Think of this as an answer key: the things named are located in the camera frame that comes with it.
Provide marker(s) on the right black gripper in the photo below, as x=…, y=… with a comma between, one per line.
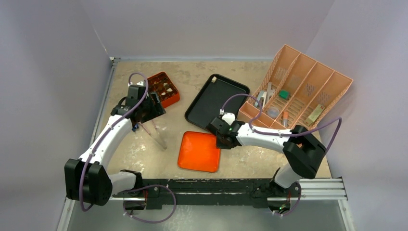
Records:
x=223, y=140

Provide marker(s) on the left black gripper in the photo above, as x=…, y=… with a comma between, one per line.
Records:
x=157, y=110

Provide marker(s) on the orange box lid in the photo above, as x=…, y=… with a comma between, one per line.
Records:
x=199, y=152

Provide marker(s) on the pink metal tongs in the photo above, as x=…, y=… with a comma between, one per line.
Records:
x=154, y=132

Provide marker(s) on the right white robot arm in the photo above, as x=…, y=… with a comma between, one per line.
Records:
x=303, y=151

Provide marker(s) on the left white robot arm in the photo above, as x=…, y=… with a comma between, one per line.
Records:
x=86, y=178

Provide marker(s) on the orange chocolate box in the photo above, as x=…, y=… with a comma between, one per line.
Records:
x=167, y=91

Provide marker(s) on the black tray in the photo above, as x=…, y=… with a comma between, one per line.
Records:
x=211, y=97

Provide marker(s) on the light blue stapler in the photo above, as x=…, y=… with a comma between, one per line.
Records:
x=262, y=98

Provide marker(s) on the paper clip jar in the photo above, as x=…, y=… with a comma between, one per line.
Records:
x=273, y=112

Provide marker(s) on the glue stick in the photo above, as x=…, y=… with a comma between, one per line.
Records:
x=285, y=118

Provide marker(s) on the green eraser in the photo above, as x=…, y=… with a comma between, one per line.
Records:
x=284, y=94

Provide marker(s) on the pink desk organizer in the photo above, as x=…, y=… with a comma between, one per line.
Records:
x=309, y=83

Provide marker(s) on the staple box in organizer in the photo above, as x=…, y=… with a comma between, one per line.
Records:
x=314, y=115

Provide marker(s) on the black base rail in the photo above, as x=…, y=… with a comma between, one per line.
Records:
x=255, y=192

